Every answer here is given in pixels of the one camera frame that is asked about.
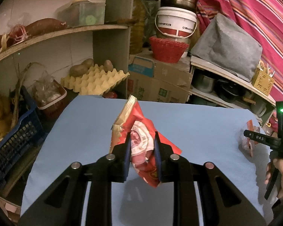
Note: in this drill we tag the yellow egg tray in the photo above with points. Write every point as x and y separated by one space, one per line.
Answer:
95 82

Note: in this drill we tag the white red plastic bucket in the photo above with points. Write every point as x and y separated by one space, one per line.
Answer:
175 22

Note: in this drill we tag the red foil chip bag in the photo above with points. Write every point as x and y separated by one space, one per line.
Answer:
131 123

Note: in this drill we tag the low wooden cabinet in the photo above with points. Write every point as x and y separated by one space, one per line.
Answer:
214 86

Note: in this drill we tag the clear plastic container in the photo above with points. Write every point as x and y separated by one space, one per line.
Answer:
78 13

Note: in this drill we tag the cardboard box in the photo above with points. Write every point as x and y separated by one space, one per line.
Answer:
152 80

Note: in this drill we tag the red plastic basket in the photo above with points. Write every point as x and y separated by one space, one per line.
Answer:
167 51

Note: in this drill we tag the grey felt bag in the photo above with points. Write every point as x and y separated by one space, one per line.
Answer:
225 44

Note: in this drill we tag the dark blue plastic crate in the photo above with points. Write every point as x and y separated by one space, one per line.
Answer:
26 134

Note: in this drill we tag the yellow oil bottle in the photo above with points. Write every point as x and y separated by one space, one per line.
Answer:
137 29

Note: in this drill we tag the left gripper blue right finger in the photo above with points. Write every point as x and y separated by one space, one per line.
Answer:
157 155

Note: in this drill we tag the wooden corner shelf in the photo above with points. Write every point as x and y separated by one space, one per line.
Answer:
57 52

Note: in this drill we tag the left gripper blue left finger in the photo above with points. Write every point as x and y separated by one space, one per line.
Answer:
127 158

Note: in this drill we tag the striped pink curtain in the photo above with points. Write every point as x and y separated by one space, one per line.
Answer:
262 19

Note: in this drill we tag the person right hand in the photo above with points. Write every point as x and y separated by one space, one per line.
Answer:
279 176

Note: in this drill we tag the light blue table cloth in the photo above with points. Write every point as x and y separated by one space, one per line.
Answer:
82 134

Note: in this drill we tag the yellow utensil holder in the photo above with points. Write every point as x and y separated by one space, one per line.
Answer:
263 78

